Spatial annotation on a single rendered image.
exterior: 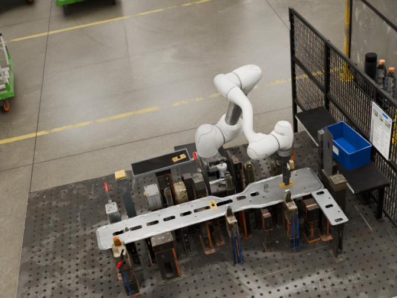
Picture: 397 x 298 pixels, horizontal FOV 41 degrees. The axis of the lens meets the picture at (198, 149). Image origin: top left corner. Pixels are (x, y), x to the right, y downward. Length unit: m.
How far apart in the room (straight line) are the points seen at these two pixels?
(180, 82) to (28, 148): 1.93
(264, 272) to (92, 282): 1.04
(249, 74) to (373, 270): 1.37
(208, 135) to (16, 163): 2.68
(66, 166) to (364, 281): 3.36
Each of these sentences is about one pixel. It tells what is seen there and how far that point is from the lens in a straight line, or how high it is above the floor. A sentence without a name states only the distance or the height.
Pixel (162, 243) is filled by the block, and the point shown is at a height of 1.03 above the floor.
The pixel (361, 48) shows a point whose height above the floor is 0.54.
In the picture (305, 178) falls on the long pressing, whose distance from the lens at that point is 3.32.
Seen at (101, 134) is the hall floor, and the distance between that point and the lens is 5.85.
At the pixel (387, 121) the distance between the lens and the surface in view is 3.10.
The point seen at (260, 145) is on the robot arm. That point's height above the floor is 1.41.
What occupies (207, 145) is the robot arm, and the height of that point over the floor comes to 0.93.
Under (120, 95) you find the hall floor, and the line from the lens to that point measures 6.46.
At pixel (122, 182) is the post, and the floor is 1.12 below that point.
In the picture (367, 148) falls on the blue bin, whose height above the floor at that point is 1.15.
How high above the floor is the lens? 3.19
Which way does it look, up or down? 37 degrees down
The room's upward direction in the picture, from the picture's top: 10 degrees counter-clockwise
